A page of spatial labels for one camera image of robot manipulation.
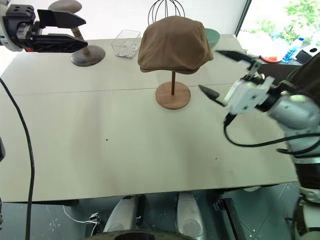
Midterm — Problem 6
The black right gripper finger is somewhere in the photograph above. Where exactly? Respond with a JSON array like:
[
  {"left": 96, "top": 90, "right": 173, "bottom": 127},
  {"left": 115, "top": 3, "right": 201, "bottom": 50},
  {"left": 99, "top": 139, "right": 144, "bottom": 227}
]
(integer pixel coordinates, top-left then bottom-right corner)
[
  {"left": 215, "top": 49, "right": 256, "bottom": 71},
  {"left": 198, "top": 84, "right": 229, "bottom": 108}
]

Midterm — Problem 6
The silver right robot leg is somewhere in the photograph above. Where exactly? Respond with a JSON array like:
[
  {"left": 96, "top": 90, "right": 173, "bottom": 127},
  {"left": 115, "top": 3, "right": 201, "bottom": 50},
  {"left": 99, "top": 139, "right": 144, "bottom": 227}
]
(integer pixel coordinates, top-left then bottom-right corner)
[{"left": 176, "top": 191, "right": 205, "bottom": 239}]

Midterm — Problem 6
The dark brown fabric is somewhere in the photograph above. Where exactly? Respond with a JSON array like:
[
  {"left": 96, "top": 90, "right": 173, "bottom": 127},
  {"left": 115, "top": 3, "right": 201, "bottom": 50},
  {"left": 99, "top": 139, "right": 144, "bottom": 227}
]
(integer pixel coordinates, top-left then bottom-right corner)
[{"left": 285, "top": 52, "right": 320, "bottom": 97}]

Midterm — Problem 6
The black block at edge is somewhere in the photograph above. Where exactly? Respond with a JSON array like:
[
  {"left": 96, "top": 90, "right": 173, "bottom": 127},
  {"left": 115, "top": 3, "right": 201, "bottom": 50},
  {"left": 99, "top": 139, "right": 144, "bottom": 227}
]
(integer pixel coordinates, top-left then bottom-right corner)
[{"left": 0, "top": 136, "right": 6, "bottom": 163}]

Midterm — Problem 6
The light wooden hat stand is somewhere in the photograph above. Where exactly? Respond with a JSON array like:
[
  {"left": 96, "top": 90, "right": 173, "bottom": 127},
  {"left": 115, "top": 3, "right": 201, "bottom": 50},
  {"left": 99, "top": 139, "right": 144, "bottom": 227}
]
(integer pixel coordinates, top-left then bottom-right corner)
[{"left": 155, "top": 71, "right": 192, "bottom": 110}]

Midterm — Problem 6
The blue plastic water bottle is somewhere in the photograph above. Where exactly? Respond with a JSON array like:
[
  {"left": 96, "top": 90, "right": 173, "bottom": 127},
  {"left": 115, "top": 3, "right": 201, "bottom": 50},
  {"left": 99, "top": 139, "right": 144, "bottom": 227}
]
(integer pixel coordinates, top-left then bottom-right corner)
[{"left": 282, "top": 36, "right": 305, "bottom": 64}]

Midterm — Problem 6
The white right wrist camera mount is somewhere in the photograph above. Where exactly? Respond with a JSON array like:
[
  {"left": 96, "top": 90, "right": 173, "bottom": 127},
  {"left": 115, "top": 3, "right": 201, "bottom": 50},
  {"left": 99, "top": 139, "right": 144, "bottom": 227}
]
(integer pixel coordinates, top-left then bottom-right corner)
[{"left": 223, "top": 75, "right": 276, "bottom": 115}]

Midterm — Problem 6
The white floor cable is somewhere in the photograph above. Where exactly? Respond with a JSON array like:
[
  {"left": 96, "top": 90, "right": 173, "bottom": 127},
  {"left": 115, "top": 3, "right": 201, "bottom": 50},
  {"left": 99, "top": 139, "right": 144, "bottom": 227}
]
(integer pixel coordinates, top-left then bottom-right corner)
[{"left": 63, "top": 204, "right": 101, "bottom": 226}]

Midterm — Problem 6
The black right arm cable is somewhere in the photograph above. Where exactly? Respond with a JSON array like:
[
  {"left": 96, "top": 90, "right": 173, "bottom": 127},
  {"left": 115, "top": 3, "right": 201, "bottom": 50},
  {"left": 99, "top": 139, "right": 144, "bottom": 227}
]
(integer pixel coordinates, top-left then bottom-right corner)
[{"left": 223, "top": 113, "right": 320, "bottom": 156}]

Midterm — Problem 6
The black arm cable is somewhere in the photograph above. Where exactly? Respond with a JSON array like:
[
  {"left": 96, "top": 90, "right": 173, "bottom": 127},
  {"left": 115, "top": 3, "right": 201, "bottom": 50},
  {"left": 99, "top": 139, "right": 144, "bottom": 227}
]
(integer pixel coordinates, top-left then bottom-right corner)
[
  {"left": 0, "top": 77, "right": 36, "bottom": 240},
  {"left": 223, "top": 113, "right": 320, "bottom": 156}
]

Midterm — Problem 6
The black table leg bar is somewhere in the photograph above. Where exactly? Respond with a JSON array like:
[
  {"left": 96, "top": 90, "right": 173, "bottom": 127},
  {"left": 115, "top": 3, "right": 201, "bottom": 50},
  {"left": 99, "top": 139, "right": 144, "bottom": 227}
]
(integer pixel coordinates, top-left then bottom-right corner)
[{"left": 212, "top": 197, "right": 248, "bottom": 240}]

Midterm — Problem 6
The green bowl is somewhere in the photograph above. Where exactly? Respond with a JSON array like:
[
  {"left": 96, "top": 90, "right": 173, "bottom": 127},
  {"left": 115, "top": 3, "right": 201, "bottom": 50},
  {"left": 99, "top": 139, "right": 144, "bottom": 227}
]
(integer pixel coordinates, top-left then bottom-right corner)
[{"left": 204, "top": 27, "right": 221, "bottom": 49}]

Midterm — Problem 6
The silver left robot leg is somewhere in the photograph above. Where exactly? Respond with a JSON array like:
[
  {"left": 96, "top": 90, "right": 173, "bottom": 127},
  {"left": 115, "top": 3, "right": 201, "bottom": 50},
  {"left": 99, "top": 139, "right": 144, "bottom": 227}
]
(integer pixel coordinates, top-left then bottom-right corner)
[{"left": 102, "top": 194, "right": 141, "bottom": 234}]

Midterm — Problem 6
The brown cap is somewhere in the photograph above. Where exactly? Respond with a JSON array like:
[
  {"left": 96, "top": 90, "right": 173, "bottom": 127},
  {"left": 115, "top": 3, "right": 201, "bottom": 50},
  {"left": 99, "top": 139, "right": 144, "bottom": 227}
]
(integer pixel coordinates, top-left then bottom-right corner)
[{"left": 137, "top": 15, "right": 215, "bottom": 75}]

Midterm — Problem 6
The silver robot leg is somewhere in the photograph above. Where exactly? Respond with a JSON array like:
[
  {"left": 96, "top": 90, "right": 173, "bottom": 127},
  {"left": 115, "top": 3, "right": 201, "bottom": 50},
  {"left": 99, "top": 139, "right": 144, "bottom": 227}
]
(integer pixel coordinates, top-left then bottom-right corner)
[
  {"left": 102, "top": 194, "right": 141, "bottom": 234},
  {"left": 176, "top": 191, "right": 205, "bottom": 239}
]

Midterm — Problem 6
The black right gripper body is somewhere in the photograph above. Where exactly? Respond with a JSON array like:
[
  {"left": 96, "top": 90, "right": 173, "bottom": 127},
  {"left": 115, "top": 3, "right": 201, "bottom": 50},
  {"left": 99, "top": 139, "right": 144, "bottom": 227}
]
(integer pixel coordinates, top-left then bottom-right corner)
[{"left": 240, "top": 60, "right": 267, "bottom": 86}]

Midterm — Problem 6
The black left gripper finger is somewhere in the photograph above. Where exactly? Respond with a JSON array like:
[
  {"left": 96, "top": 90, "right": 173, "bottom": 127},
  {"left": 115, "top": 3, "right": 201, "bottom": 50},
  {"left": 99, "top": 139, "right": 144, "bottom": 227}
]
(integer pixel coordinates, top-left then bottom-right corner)
[
  {"left": 31, "top": 33, "right": 89, "bottom": 54},
  {"left": 36, "top": 9, "right": 87, "bottom": 30}
]

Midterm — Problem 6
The red plate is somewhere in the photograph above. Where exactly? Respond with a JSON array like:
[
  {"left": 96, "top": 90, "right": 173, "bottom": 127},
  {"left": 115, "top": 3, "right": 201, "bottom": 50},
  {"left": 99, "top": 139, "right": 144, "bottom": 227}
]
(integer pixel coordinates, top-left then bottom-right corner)
[{"left": 259, "top": 54, "right": 283, "bottom": 64}]

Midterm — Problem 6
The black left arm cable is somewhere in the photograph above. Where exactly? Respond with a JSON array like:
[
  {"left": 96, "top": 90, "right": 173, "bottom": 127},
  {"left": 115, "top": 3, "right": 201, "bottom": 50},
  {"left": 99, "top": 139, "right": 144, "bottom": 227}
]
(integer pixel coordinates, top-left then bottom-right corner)
[{"left": 0, "top": 77, "right": 36, "bottom": 240}]

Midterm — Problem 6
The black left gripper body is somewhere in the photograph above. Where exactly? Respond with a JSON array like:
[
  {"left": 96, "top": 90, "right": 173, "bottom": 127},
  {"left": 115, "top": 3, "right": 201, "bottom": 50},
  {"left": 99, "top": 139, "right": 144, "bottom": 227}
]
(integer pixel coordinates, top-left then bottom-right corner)
[{"left": 2, "top": 4, "right": 43, "bottom": 53}]

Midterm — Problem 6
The clear plastic box with washers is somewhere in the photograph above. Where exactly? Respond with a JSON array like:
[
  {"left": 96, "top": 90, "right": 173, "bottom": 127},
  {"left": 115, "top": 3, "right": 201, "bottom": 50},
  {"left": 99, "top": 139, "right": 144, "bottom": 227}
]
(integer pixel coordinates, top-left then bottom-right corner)
[{"left": 110, "top": 29, "right": 142, "bottom": 59}]

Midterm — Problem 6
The black wire hat stand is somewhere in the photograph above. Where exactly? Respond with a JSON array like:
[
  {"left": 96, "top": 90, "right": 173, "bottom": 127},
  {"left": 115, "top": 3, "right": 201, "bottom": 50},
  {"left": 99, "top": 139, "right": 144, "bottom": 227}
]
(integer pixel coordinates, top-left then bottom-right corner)
[{"left": 147, "top": 0, "right": 186, "bottom": 26}]

